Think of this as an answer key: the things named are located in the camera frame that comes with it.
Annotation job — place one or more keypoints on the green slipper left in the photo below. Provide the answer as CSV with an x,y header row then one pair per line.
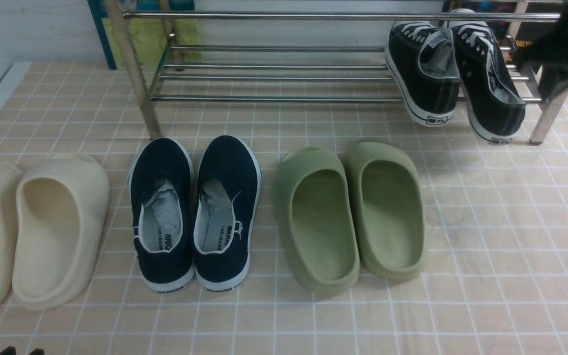
x,y
311,205

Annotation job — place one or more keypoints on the navy canvas shoe right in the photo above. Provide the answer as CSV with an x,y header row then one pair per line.
x,y
227,194

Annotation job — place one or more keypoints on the black sneaker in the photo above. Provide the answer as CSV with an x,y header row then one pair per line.
x,y
422,61
494,108

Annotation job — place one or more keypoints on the navy canvas shoe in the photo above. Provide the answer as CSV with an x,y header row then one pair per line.
x,y
160,186
227,194

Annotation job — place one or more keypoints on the blue and yellow book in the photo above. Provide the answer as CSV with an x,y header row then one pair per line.
x,y
147,34

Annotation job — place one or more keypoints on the silver metal shoe rack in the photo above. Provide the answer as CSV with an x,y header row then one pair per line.
x,y
149,93

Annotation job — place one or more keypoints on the green slipper right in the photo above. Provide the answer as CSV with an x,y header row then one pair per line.
x,y
388,209

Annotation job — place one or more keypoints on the green slipper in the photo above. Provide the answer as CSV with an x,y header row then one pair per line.
x,y
388,209
311,205

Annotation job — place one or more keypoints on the navy canvas shoe left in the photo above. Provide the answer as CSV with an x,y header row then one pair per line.
x,y
160,186

